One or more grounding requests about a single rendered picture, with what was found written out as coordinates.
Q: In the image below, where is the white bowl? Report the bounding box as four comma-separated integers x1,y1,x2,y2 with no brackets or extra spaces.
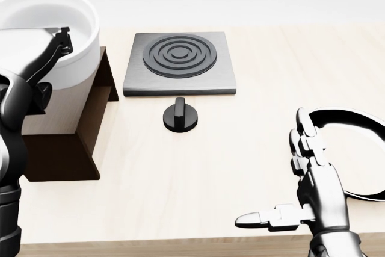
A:
0,0,100,93

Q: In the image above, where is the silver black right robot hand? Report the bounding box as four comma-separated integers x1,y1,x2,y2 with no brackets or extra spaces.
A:
234,107,352,236

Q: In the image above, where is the white plate with dark rim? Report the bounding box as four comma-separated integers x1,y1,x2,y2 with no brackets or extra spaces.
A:
309,106,385,202

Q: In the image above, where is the round black knob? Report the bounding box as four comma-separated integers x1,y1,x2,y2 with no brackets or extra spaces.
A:
162,96,199,134

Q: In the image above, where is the flat dark stove plate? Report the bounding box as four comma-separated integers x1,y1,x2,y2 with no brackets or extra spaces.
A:
122,31,238,98

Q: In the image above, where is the brown wooden cabinet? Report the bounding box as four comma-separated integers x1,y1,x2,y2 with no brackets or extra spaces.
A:
20,46,120,183

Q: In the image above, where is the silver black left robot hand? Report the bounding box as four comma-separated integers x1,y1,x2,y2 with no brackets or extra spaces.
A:
0,26,75,189

